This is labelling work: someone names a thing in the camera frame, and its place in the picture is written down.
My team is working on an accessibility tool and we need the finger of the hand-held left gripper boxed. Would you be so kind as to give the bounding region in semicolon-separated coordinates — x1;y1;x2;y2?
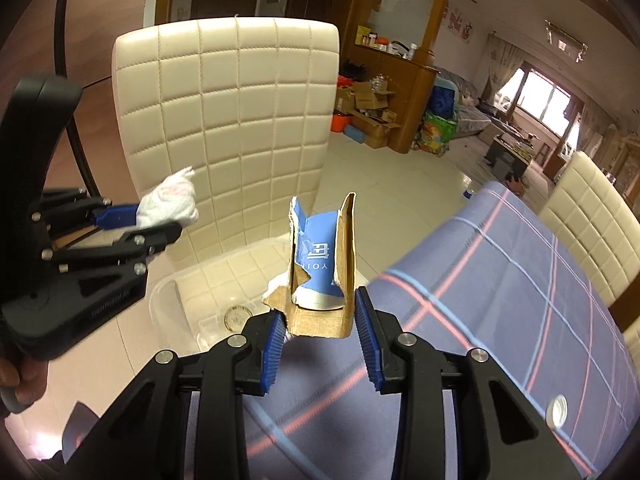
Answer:
44;221;183;275
29;186;141;242

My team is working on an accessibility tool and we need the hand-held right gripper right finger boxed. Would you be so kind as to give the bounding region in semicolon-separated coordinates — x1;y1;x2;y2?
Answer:
353;286;584;480

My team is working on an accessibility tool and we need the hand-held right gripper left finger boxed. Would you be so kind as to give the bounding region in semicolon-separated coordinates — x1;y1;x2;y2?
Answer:
62;311;287;480

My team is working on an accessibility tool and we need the white tissue wad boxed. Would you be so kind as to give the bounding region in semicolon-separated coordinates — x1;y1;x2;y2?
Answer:
135;166;200;231

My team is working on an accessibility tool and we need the clear plastic storage bin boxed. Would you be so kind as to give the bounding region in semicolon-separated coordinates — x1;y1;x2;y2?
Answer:
147;237;371;356

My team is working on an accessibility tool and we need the torn blue cardboard carton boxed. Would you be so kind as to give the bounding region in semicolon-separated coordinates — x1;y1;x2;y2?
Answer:
262;192;358;339

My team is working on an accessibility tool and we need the person's left hand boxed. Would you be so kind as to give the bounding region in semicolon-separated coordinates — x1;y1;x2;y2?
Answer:
0;355;49;405

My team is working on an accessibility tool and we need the purple plaid tablecloth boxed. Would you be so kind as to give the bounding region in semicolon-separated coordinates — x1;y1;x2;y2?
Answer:
240;180;626;480

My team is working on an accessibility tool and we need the cream quilted dining chair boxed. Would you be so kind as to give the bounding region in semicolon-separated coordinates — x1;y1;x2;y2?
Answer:
111;16;341;266
537;151;636;306

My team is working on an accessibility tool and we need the white bottle cap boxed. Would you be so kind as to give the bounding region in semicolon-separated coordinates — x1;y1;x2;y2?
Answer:
546;394;570;428

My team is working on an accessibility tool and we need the large cardboard box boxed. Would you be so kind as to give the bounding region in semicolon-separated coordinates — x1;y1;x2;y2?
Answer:
357;110;401;148

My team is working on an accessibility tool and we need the colourful printed bag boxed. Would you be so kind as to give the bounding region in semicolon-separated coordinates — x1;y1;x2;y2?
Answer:
412;110;458;157

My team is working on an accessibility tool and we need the dark coffee table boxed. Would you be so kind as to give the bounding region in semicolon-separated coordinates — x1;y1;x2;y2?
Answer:
487;132;533;181

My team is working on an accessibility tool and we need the wooden room divider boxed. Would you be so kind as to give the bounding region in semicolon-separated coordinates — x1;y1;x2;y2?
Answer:
350;0;458;156

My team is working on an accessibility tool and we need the open cardboard box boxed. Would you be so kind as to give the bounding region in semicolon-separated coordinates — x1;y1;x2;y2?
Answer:
350;81;396;111

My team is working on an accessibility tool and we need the blue bag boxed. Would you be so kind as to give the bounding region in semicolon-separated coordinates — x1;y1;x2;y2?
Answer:
431;85;458;116

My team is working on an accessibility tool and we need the grey sofa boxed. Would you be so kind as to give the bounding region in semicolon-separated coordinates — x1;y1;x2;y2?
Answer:
440;72;506;133

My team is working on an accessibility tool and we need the row of small bottles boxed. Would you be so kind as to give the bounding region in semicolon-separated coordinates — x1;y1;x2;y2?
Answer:
356;25;426;58

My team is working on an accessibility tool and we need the bright window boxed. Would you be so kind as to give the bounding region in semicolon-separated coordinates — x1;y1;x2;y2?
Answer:
495;62;583;136

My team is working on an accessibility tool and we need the pale curtain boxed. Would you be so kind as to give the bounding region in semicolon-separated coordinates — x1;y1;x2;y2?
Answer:
482;35;521;96

